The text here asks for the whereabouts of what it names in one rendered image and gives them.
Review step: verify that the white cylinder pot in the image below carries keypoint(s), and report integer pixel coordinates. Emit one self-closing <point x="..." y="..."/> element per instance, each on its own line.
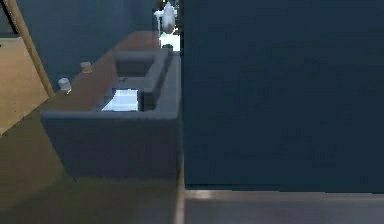
<point x="64" y="84"/>

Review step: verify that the pale blue cushion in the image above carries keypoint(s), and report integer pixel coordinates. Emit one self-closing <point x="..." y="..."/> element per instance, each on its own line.
<point x="122" y="100"/>

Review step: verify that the light wooden door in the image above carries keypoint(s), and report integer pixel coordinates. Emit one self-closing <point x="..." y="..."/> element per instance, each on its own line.
<point x="18" y="83"/>

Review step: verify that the tan cylinder pot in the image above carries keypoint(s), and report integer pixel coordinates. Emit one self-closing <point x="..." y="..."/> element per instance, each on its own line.
<point x="86" y="67"/>

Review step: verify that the dark grey sofa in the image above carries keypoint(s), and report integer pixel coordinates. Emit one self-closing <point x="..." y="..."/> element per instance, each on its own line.
<point x="113" y="143"/>

